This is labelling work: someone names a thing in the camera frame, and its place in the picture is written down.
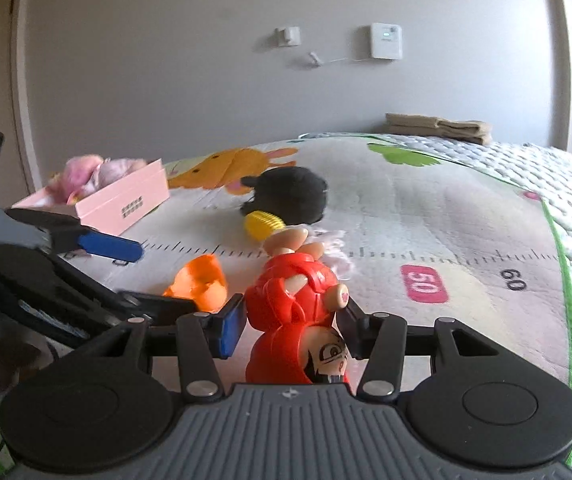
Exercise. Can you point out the folded tan towel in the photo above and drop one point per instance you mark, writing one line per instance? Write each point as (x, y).
(436, 127)

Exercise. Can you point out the orange plastic toy cup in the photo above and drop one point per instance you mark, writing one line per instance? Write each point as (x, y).
(205, 285)

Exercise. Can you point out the white wall thermostat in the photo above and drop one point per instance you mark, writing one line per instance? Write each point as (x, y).
(386, 40)

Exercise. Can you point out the printed animal play mat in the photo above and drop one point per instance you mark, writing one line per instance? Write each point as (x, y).
(416, 200)

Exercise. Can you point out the small yellow toy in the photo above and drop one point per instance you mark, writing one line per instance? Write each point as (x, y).
(261, 225)

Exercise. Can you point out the white wall switch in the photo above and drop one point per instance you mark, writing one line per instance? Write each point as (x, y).
(287, 35)

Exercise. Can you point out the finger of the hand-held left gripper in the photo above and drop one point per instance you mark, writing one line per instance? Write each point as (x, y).
(165, 306)
(110, 246)

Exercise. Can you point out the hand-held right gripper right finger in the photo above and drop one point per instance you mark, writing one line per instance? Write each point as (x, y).
(353, 332)

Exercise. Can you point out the pink cardboard box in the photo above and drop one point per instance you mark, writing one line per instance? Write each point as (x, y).
(125, 205)

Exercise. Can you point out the pink plush doll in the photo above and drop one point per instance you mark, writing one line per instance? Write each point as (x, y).
(85, 172)

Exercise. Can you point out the black plush toy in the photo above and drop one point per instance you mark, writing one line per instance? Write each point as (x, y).
(291, 192)

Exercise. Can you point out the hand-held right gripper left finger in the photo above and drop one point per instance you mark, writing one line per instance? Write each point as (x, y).
(232, 330)

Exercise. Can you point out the white wall hook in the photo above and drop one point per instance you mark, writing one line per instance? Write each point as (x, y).
(315, 58)

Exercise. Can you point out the red toy figure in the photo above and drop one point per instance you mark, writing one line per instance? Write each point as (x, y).
(286, 305)

